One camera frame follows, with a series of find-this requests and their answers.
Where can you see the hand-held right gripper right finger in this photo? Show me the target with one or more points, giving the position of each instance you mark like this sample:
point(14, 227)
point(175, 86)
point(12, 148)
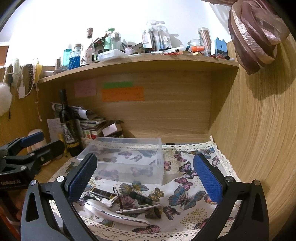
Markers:
point(208, 179)

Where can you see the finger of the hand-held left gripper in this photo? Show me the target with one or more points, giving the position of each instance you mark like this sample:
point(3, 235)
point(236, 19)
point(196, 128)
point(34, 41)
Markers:
point(47, 150)
point(33, 139)

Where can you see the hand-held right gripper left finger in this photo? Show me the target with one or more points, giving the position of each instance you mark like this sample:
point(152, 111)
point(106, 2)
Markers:
point(83, 177)

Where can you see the beige cylinder cup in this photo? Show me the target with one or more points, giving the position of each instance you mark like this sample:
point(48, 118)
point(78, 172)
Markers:
point(33, 147)

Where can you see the white paper note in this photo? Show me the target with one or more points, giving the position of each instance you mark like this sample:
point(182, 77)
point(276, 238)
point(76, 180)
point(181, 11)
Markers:
point(53, 129)

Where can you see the black gold rectangular case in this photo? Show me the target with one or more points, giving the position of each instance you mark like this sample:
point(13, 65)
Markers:
point(104, 193)

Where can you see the butterfly printed lace cloth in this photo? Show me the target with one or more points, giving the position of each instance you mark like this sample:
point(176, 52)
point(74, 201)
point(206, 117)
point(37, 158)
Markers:
point(185, 192)

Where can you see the dark wine bottle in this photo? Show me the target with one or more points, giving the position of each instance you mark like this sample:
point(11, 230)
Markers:
point(68, 129)

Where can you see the clear plastic storage box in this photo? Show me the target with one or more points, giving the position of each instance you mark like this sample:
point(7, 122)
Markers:
point(124, 160)

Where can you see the white hair clipper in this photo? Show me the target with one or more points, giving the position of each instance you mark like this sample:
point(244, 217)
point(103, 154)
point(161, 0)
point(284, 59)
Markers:
point(111, 213)

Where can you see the white hanging tag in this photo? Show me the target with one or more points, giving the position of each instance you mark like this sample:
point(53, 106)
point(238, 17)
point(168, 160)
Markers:
point(22, 91)

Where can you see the white fluffy pompom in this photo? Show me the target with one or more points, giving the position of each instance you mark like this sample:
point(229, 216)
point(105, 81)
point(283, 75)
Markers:
point(4, 99)

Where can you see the stack of books and papers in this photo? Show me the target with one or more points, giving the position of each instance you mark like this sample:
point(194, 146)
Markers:
point(89, 122)

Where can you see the small white cardboard box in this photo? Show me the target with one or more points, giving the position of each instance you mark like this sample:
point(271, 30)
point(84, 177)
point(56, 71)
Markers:
point(111, 129)

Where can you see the small brown cap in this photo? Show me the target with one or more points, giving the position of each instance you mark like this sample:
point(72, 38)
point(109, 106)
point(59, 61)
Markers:
point(156, 213)

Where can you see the hanging lace ribbon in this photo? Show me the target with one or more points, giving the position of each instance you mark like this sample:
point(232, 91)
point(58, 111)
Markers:
point(29, 76)

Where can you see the white plush headband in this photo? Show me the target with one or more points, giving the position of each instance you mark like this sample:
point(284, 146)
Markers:
point(16, 69)

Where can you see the pink sticky note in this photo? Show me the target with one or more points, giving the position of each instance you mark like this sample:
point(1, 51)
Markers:
point(85, 87)

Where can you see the teal liquid bottle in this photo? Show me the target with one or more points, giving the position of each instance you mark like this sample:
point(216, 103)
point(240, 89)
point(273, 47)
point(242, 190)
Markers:
point(66, 58)

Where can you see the bottle with blue beads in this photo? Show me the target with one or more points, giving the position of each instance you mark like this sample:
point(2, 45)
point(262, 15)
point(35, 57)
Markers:
point(75, 59)

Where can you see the orange sticky note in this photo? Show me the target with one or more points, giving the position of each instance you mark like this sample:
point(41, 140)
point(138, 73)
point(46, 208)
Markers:
point(122, 93)

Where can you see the green sticky note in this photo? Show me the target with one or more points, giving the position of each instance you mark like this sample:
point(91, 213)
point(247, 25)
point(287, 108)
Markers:
point(118, 84)

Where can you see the clear glass bottle with cork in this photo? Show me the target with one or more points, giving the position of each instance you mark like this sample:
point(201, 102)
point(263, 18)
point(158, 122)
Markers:
point(90, 44)

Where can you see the flat white plastic box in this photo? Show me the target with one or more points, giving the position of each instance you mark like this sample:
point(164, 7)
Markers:
point(113, 55)

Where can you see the green pump bottle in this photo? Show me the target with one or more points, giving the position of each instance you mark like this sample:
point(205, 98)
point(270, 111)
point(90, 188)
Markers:
point(108, 39)

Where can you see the clear bottle with silver cap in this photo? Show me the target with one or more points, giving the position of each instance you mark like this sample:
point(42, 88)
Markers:
point(116, 41)

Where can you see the wooden shelf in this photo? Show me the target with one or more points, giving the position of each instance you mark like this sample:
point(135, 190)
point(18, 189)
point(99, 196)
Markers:
point(143, 63)

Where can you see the pink round jar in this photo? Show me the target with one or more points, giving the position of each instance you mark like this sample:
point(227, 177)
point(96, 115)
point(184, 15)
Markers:
point(129, 49)

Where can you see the orange tube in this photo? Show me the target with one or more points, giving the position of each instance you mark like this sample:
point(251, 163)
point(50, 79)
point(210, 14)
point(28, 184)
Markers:
point(198, 49)

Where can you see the blue plastic box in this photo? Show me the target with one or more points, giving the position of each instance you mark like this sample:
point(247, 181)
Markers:
point(220, 47)

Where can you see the plastic syringe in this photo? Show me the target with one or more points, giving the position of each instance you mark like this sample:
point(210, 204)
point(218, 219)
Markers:
point(174, 49)

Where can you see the round glass jar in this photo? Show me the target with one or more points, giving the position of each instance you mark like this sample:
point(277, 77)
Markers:
point(193, 44)

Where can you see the clear tube of brown sticks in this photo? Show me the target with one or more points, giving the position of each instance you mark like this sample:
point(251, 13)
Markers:
point(204, 40)

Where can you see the pink organza fabric bundle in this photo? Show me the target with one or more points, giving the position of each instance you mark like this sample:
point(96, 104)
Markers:
point(254, 34)

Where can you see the packaged toothbrush set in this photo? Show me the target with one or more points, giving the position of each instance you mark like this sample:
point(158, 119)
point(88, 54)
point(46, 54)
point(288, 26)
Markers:
point(158, 34)

